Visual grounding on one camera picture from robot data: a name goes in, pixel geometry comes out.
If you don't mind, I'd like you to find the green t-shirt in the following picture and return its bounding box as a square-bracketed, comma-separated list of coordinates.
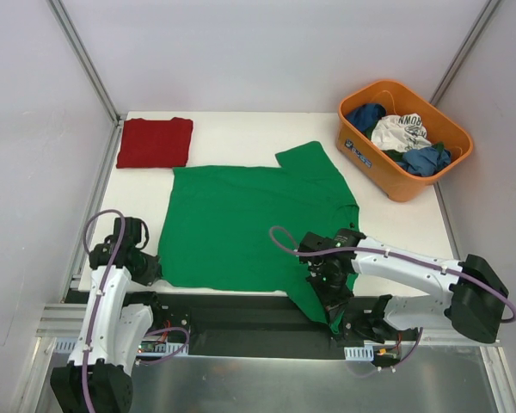
[157, 141, 359, 324]

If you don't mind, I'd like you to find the orange plastic basket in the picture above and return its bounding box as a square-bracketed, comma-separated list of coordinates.
[336, 80, 473, 202]

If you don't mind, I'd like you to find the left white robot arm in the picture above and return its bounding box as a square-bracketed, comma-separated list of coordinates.
[50, 216, 165, 412]

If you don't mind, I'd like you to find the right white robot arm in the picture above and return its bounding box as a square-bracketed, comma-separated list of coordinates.
[297, 229, 508, 344]

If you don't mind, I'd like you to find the folded red t-shirt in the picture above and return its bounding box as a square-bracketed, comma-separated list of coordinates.
[116, 117, 194, 169]

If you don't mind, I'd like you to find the white printed t-shirt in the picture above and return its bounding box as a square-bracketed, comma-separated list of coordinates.
[371, 114, 432, 152]

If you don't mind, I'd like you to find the dark blue t-shirt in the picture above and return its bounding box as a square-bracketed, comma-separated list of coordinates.
[344, 103, 387, 133]

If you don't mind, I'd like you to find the right white cable duct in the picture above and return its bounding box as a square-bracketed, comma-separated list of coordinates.
[343, 345, 375, 362]

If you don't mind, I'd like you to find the white cable duct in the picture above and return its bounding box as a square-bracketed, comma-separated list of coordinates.
[53, 338, 189, 358]
[343, 345, 375, 362]

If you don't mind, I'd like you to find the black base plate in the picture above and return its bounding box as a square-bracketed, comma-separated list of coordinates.
[124, 292, 378, 360]

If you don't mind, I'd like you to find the aluminium frame rail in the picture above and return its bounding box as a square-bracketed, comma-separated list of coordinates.
[36, 300, 500, 345]

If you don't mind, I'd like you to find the left white cable duct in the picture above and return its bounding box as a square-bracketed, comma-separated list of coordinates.
[53, 338, 189, 358]

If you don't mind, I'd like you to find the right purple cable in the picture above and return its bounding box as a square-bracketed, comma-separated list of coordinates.
[268, 225, 516, 324]

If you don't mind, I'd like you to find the left aluminium post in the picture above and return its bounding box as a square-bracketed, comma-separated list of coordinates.
[46, 0, 122, 125]

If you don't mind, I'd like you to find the aluminium post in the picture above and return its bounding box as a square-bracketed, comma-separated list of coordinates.
[46, 0, 122, 125]
[429, 0, 503, 107]

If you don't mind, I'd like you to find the right aluminium post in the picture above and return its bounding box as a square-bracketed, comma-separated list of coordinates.
[429, 0, 503, 107]

